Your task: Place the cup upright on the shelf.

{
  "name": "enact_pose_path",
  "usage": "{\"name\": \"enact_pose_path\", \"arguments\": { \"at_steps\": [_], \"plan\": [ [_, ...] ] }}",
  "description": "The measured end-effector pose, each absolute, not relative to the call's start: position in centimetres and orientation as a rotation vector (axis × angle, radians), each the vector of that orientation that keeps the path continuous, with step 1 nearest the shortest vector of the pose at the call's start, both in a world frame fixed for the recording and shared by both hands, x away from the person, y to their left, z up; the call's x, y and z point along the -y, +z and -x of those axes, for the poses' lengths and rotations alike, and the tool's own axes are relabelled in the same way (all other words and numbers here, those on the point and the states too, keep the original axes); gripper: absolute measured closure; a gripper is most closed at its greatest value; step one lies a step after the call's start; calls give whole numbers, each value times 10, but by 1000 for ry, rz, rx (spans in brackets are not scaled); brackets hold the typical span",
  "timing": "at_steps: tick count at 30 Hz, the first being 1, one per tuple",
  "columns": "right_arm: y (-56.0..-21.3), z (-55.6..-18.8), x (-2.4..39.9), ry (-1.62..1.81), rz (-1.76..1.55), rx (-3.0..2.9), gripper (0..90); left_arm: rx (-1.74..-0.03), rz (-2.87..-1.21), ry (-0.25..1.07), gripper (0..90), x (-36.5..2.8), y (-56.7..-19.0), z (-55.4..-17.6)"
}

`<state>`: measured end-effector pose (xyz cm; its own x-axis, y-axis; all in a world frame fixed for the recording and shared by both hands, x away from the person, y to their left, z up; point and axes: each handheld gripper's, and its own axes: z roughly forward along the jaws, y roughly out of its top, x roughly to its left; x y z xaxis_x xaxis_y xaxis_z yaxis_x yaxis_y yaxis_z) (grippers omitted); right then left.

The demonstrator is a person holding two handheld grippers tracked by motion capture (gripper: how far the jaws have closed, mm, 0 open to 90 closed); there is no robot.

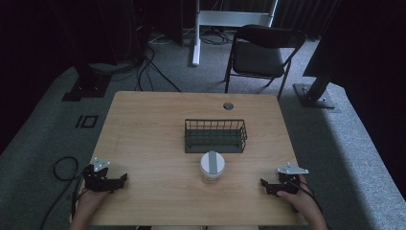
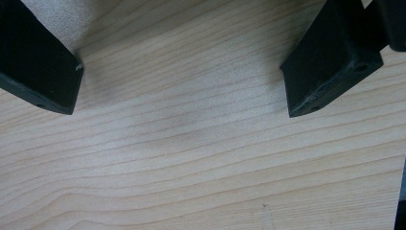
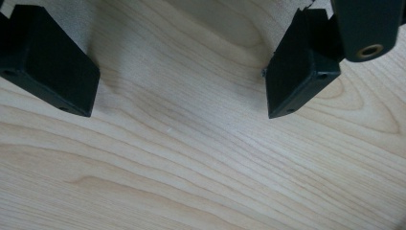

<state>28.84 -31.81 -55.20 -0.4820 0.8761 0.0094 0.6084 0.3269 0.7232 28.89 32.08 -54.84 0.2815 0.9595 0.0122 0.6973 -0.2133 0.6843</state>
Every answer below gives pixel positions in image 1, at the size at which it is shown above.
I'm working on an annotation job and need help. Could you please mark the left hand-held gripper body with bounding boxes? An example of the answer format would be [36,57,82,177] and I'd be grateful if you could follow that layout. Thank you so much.
[82,156,112,194]

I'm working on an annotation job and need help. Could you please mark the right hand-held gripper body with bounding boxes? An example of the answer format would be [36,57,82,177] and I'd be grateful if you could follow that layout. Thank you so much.
[275,162,310,196]

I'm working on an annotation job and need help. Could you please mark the person's left hand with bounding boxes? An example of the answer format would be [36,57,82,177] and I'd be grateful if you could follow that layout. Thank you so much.
[75,187,112,219]

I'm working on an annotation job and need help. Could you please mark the person's right hand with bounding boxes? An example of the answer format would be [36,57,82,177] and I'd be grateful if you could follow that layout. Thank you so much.
[276,177,321,222]

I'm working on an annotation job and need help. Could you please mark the clear jar with white lid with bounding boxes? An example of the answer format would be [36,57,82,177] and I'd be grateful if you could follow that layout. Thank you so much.
[199,149,226,185]

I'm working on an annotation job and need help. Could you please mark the black angled stand with base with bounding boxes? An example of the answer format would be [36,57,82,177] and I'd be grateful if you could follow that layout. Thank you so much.
[292,60,337,110]

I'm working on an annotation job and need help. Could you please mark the black folding chair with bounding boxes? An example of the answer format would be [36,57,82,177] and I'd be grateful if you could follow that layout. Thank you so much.
[223,24,306,102]

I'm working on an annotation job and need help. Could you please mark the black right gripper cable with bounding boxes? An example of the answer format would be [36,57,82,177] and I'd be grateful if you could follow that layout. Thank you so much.
[296,180,324,215]

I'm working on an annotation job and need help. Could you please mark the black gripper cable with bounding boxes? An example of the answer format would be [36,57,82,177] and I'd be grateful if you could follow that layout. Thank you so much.
[296,180,324,215]
[38,155,86,230]

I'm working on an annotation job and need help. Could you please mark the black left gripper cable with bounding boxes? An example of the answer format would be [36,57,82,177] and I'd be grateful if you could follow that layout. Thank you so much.
[38,155,86,230]

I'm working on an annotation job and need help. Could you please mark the black wire basket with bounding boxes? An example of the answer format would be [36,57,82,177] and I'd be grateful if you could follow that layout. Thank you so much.
[184,118,249,154]

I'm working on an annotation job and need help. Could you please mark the black stand with base plate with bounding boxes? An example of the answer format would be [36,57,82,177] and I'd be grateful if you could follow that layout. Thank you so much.
[61,47,112,103]

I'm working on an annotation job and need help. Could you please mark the black floor cables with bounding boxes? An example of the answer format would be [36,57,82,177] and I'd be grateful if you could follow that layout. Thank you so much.
[135,30,182,94]

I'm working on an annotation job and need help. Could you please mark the white desk frame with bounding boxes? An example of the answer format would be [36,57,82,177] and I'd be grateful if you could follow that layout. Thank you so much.
[192,0,279,68]

